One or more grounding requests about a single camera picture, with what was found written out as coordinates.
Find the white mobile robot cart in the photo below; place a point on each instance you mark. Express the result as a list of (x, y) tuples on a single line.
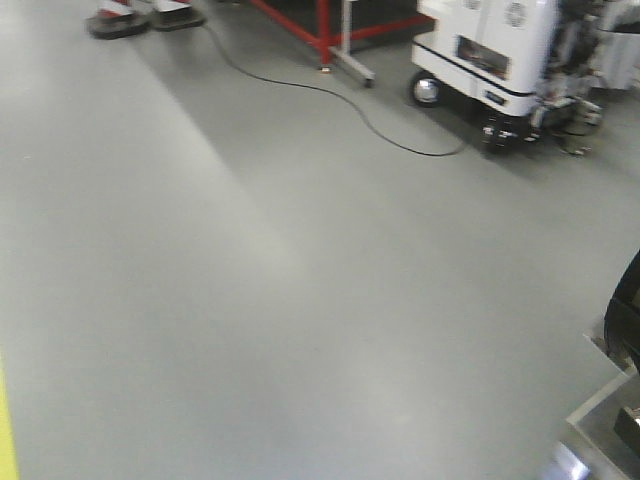
[(528, 63)]

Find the red white traffic cone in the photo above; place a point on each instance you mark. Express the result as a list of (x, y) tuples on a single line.
[(170, 15), (116, 19)]

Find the red metal frame table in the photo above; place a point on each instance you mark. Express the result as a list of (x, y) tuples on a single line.
[(318, 24)]

